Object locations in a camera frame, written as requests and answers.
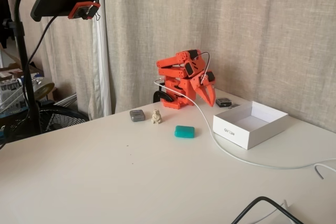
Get black table clamp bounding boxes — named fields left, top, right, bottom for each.
left=153, top=90, right=175, bottom=103

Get black floor fan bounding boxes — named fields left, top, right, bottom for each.
left=0, top=102, right=90, bottom=145

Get beige round lamp shade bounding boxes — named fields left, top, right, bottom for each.
left=33, top=82, right=56, bottom=100

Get orange robot arm with base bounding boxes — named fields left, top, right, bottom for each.
left=156, top=49, right=211, bottom=110

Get grey metal tin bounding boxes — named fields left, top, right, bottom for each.
left=129, top=109, right=145, bottom=123

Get black camera cable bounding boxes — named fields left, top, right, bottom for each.
left=0, top=15, right=58, bottom=150

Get cardboard box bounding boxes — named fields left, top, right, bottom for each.
left=0, top=47, right=44, bottom=79

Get white sheer curtain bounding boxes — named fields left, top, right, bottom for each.
left=88, top=0, right=113, bottom=120

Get white cardboard box bin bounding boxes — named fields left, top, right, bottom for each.
left=212, top=100, right=289, bottom=151

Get black holder bar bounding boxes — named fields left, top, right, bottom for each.
left=30, top=0, right=100, bottom=23

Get beige linen curtain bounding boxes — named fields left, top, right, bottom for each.
left=104, top=0, right=336, bottom=133

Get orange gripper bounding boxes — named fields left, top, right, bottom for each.
left=190, top=70, right=217, bottom=108

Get orange mounted camera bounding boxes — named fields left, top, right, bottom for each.
left=67, top=2, right=101, bottom=21

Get white cable end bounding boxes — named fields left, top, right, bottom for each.
left=314, top=164, right=336, bottom=180

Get black gooseneck stand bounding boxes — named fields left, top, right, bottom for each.
left=14, top=0, right=57, bottom=135

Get black camera stand with phone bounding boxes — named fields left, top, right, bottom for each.
left=3, top=0, right=93, bottom=99

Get green rounded cube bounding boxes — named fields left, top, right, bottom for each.
left=174, top=125, right=195, bottom=139

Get small black square box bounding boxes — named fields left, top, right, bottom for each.
left=215, top=97, right=233, bottom=108

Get clear plastic packages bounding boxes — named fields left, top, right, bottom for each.
left=0, top=76, right=30, bottom=113

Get beige bear figurine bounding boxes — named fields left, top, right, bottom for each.
left=151, top=108, right=163, bottom=125

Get long white cable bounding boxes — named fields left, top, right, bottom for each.
left=153, top=78, right=336, bottom=170

